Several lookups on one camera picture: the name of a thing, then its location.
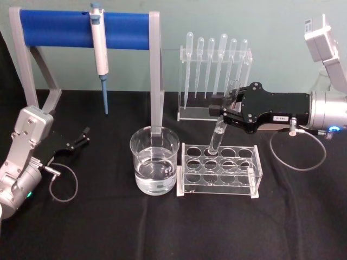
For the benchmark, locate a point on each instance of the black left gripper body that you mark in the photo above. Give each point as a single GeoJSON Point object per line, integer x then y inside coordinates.
{"type": "Point", "coordinates": [63, 142]}

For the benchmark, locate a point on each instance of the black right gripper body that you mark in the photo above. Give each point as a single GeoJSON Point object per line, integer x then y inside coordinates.
{"type": "Point", "coordinates": [279, 107]}

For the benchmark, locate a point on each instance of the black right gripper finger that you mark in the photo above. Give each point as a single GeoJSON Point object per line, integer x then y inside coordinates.
{"type": "Point", "coordinates": [215, 110]}
{"type": "Point", "coordinates": [236, 119]}

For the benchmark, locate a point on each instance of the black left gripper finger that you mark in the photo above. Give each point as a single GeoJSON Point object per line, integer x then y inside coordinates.
{"type": "Point", "coordinates": [82, 143]}
{"type": "Point", "coordinates": [85, 131]}

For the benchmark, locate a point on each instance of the clear glass test tube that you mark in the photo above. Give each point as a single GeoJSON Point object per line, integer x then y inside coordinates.
{"type": "Point", "coordinates": [217, 138]}

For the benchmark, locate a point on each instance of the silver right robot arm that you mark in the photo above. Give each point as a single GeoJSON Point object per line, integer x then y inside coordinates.
{"type": "Point", "coordinates": [329, 108]}

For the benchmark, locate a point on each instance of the clear acrylic dropper rack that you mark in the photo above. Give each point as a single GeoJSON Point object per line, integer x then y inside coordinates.
{"type": "Point", "coordinates": [189, 113]}

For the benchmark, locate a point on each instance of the clear plastic transfer pipette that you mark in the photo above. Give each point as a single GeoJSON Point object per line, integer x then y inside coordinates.
{"type": "Point", "coordinates": [189, 54]}
{"type": "Point", "coordinates": [199, 50]}
{"type": "Point", "coordinates": [222, 46]}
{"type": "Point", "coordinates": [210, 51]}
{"type": "Point", "coordinates": [232, 50]}

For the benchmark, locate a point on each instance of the clear acrylic test tube rack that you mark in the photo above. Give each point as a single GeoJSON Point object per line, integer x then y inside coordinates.
{"type": "Point", "coordinates": [219, 187]}

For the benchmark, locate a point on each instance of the glass beaker with water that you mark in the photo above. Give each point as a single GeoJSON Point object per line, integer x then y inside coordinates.
{"type": "Point", "coordinates": [155, 173]}

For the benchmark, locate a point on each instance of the white and blue micropipette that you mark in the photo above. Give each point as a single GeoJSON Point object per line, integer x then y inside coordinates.
{"type": "Point", "coordinates": [99, 51]}

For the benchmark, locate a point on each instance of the grey stand with blue bar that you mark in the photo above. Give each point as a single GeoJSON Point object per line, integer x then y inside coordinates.
{"type": "Point", "coordinates": [59, 28]}

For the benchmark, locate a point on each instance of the black table cloth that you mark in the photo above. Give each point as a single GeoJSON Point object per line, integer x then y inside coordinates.
{"type": "Point", "coordinates": [173, 230]}

